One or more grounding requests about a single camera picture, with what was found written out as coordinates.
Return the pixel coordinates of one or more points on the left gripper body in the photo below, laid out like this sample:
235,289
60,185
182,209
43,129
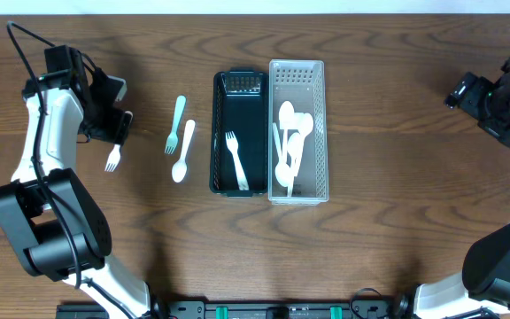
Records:
116,126

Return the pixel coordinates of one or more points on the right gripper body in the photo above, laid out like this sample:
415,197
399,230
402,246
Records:
490,105

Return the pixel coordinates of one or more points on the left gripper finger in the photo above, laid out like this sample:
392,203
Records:
115,90
117,124

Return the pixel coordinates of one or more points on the cream fork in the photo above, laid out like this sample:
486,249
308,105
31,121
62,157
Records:
113,159

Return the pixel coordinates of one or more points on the mint green fork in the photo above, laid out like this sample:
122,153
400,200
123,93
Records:
172,139

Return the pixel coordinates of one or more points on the white fork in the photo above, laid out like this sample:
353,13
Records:
232,145

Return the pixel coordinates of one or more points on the white spoon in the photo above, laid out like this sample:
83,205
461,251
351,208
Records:
283,172
286,118
294,146

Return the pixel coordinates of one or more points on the white spoon crossed top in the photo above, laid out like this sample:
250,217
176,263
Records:
305,127

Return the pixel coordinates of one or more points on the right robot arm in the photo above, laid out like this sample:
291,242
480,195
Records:
482,288

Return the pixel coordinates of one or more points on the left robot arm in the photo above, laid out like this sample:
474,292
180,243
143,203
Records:
54,226

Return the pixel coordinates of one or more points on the cream short spoon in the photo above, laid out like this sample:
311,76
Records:
180,167

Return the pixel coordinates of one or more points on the black plastic basket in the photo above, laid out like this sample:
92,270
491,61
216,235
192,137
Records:
240,106

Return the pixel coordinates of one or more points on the clear plastic basket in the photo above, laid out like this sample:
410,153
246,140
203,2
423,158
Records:
302,82

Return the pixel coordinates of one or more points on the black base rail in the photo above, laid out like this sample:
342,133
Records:
360,308

